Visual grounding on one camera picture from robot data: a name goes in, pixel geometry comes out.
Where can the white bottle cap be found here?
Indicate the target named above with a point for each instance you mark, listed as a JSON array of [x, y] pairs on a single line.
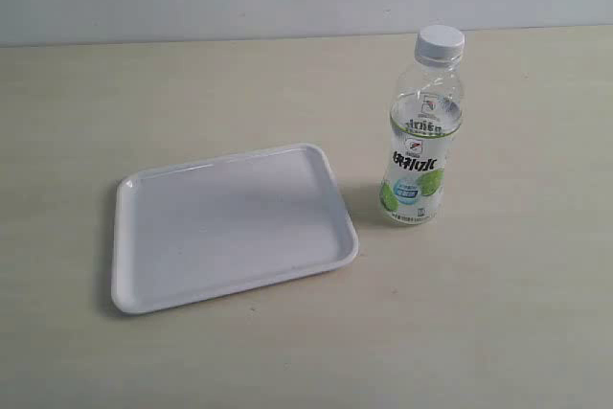
[[440, 42]]

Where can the white plastic tray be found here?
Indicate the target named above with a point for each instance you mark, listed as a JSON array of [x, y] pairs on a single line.
[[198, 231]]

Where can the clear plastic drink bottle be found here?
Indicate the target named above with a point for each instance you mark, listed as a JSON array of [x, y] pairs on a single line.
[[424, 117]]

